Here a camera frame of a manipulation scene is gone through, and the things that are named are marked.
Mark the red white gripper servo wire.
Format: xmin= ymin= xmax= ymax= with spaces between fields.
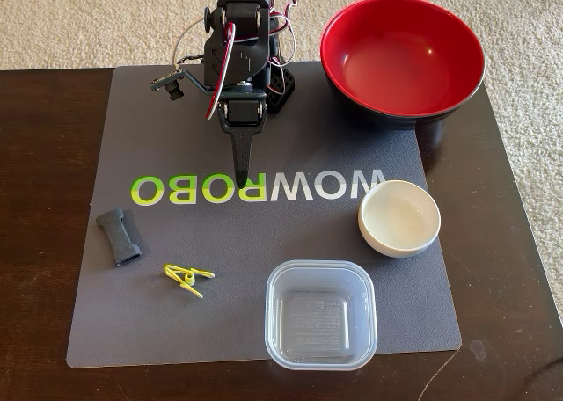
xmin=205 ymin=20 xmax=238 ymax=120

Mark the red and black bowl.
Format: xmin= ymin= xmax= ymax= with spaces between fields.
xmin=319 ymin=0 xmax=486 ymax=132

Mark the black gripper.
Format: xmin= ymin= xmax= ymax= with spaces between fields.
xmin=217 ymin=82 xmax=270 ymax=189

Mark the yellow wire clip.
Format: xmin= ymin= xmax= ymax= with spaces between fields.
xmin=162 ymin=263 xmax=216 ymax=299

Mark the thin black camera cable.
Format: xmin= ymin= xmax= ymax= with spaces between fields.
xmin=174 ymin=54 xmax=206 ymax=71

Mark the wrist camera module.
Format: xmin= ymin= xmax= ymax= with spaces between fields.
xmin=150 ymin=68 xmax=208 ymax=103

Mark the clear square plastic container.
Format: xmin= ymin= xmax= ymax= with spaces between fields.
xmin=264 ymin=259 xmax=378 ymax=371

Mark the grey WOWROBO mat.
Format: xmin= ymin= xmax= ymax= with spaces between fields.
xmin=65 ymin=61 xmax=463 ymax=369

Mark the grey printed handle piece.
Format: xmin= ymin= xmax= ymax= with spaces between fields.
xmin=95 ymin=208 xmax=143 ymax=268

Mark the white cable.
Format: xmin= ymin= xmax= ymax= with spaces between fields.
xmin=172 ymin=18 xmax=208 ymax=67

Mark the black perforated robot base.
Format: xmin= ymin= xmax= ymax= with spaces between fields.
xmin=263 ymin=64 xmax=296 ymax=114

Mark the small white ceramic bowl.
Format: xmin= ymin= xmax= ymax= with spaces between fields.
xmin=357 ymin=179 xmax=442 ymax=259

